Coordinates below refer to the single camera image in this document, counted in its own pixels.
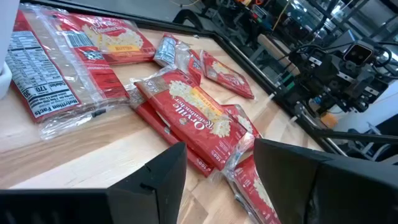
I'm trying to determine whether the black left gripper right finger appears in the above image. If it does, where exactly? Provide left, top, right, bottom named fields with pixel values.
left=253, top=138, right=398, bottom=224

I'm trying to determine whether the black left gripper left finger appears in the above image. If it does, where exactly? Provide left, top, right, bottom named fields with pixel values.
left=0, top=141, right=188, bottom=224

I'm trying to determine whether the tan wooden post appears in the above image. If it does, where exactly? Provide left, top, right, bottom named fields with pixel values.
left=257, top=33, right=301, bottom=77

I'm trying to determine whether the black cable loop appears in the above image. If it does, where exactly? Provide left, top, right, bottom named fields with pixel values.
left=172, top=8, right=206, bottom=31

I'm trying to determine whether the white hexagonal plant pot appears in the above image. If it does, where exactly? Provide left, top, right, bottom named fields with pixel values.
left=0, top=0, right=20, bottom=100

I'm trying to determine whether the small orange block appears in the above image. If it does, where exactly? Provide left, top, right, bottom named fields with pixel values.
left=320, top=112, right=338, bottom=129

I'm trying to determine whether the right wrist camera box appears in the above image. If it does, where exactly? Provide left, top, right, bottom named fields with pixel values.
left=343, top=42, right=374, bottom=67

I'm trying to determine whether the red Orville popcorn bag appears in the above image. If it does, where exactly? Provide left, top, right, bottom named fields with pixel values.
left=226, top=154, right=282, bottom=224
left=221, top=103, right=262, bottom=138
left=124, top=83, right=215, bottom=178
left=57, top=12, right=157, bottom=65
left=153, top=32, right=203, bottom=85
left=200, top=49, right=256, bottom=101
left=132, top=67, right=256, bottom=172
left=5, top=3, right=129, bottom=140

